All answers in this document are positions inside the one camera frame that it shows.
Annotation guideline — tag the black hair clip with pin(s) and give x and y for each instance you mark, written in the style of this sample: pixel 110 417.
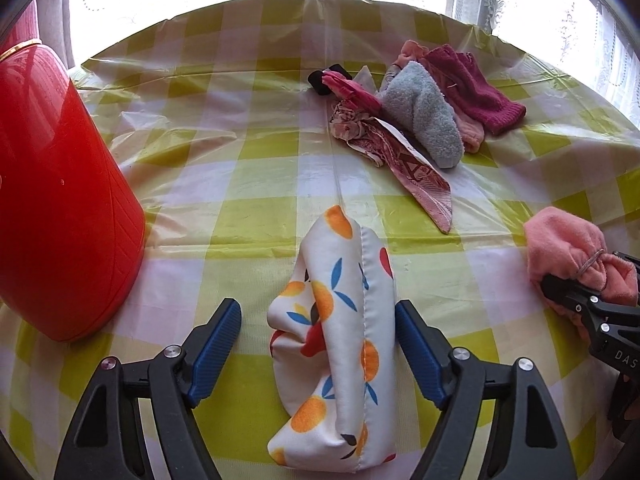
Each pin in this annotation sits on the black hair clip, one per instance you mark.
pixel 317 82

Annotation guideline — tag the red thermos bottle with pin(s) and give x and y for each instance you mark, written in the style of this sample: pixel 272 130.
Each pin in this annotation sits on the red thermos bottle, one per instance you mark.
pixel 55 200

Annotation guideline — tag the magenta knitted sock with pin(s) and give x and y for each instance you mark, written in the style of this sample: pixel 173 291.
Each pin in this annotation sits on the magenta knitted sock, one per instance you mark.
pixel 475 90

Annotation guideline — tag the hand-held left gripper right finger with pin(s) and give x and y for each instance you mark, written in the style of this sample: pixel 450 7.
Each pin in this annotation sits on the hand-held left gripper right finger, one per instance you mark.
pixel 417 347

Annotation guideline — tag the sheer floral lace curtain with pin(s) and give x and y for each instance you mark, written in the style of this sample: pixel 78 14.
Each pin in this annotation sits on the sheer floral lace curtain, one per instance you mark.
pixel 525 0

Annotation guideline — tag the pink towel cloth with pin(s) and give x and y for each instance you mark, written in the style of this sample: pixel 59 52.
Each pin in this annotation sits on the pink towel cloth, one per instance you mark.
pixel 565 245

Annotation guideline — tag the yellow checkered tablecloth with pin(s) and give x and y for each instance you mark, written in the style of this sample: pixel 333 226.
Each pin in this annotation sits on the yellow checkered tablecloth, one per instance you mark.
pixel 240 185

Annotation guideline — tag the white fruit print pouch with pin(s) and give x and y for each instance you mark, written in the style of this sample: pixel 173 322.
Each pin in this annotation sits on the white fruit print pouch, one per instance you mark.
pixel 335 340

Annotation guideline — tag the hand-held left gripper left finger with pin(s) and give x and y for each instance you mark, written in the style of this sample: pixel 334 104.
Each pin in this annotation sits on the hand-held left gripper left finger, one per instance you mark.
pixel 215 350

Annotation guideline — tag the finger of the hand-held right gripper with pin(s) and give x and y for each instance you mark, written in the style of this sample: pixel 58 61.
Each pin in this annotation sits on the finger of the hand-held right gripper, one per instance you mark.
pixel 565 287
pixel 595 322

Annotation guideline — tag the light pink floral cloth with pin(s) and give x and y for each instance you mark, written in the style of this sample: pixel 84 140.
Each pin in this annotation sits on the light pink floral cloth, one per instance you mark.
pixel 352 125

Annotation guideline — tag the pink patterned cloth strip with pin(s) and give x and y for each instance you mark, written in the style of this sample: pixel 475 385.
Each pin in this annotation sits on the pink patterned cloth strip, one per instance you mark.
pixel 415 175

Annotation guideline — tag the grey fuzzy sock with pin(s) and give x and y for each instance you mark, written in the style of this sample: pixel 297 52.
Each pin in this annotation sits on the grey fuzzy sock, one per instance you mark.
pixel 425 110

